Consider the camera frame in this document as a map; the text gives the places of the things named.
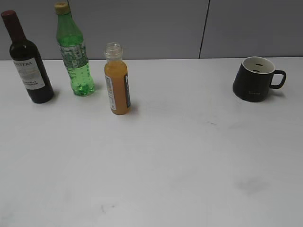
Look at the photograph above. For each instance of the orange juice bottle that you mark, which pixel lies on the orange juice bottle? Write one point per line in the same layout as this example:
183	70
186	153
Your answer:
116	74

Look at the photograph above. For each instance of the green plastic soda bottle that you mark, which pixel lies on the green plastic soda bottle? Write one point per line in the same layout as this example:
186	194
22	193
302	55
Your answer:
73	50

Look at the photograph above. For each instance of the dark red wine bottle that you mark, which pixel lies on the dark red wine bottle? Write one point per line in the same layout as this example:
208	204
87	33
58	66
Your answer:
27	60

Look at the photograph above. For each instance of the black mug white interior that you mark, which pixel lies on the black mug white interior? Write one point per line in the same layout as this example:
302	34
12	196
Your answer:
255	77

